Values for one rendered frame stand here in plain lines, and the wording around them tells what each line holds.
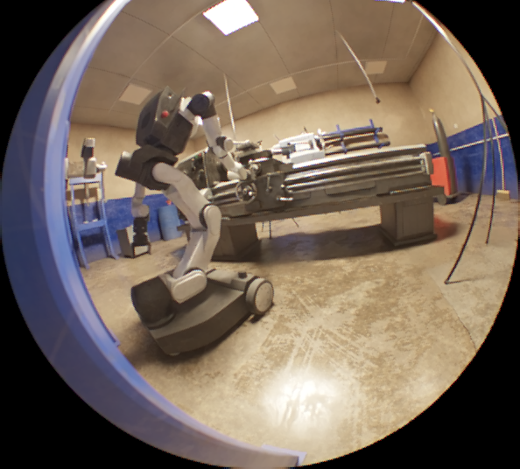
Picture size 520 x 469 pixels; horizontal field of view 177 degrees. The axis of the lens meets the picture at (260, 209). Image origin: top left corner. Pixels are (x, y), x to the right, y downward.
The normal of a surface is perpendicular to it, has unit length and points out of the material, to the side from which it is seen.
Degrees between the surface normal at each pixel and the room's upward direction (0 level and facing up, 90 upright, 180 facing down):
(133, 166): 111
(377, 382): 0
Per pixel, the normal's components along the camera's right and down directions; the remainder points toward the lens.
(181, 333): 0.58, -0.05
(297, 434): -0.19, -0.98
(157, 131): 0.82, 0.35
